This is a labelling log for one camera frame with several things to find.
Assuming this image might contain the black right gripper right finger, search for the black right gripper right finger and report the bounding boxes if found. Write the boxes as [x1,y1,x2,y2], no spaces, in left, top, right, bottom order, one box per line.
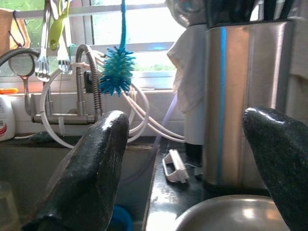
[242,107,308,231]

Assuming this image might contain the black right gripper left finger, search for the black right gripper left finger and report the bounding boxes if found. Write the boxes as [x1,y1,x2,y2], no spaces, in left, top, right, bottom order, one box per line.
[21,110,130,231]

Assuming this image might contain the blue plastic bowl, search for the blue plastic bowl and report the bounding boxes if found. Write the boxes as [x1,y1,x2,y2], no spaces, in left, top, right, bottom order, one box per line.
[110,204,134,231]

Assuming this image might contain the steel faucet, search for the steel faucet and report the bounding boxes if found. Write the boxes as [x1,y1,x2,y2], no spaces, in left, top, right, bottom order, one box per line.
[30,62,102,126]

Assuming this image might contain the dark green sponge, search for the dark green sponge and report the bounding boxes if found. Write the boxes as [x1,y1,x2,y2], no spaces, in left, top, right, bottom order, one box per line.
[30,131,54,143]

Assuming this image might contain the stainless steel sink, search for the stainless steel sink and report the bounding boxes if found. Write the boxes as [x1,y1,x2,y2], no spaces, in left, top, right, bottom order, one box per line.
[0,141,157,231]

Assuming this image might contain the stainless steel utensil canister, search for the stainless steel utensil canister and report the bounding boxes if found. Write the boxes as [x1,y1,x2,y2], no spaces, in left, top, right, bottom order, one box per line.
[202,18,295,193]

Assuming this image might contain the steel bowl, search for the steel bowl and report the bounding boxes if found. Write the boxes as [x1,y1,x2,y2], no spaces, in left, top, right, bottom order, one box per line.
[173,193,292,231]

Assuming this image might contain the small white scrub brush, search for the small white scrub brush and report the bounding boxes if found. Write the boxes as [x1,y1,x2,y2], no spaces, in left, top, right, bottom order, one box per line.
[161,148,191,184]

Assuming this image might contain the blue bottle brush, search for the blue bottle brush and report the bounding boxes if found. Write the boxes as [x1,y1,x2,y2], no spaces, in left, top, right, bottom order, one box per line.
[99,0,136,97]

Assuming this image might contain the white dish soap bottle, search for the white dish soap bottle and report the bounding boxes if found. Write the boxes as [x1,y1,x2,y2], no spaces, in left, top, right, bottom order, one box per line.
[0,95,16,142]

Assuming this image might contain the hanging steel utensil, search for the hanging steel utensil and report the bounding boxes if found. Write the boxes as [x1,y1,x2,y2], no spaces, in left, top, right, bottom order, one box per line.
[56,21,73,75]

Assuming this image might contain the white cloth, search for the white cloth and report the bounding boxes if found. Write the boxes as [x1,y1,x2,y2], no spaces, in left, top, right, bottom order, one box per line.
[166,24,208,114]

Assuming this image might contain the steel mesh strainer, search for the steel mesh strainer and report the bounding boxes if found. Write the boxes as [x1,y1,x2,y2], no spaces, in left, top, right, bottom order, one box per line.
[8,52,37,117]

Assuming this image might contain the hanging steel tongs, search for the hanging steel tongs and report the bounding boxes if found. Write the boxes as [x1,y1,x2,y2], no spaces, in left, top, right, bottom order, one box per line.
[34,0,51,83]

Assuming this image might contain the green plastic utensil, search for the green plastic utensil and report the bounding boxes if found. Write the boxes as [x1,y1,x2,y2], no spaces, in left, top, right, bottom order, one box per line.
[49,0,71,51]

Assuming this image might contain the brown bag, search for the brown bag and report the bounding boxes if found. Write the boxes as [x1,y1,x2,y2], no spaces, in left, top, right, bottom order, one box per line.
[0,8,31,51]

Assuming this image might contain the shiny steel pot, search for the shiny steel pot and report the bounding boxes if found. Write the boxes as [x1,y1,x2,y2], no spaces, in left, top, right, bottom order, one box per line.
[165,0,207,28]

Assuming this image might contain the white water hose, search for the white water hose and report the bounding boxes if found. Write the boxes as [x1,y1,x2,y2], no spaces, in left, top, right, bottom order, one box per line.
[39,62,186,149]

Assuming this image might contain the steel spring sprayer hose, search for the steel spring sprayer hose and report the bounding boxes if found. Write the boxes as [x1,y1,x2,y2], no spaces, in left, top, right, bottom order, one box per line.
[76,44,104,117]

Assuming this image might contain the clear drain hose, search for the clear drain hose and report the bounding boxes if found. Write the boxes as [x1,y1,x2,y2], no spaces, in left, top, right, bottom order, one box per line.
[120,95,180,186]

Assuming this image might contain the grey spring spout hose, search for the grey spring spout hose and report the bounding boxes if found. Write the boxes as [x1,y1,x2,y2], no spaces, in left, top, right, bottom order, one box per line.
[0,48,40,67]

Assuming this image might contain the black utensil handle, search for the black utensil handle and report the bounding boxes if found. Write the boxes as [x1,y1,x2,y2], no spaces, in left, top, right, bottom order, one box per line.
[279,0,297,19]
[263,0,277,20]

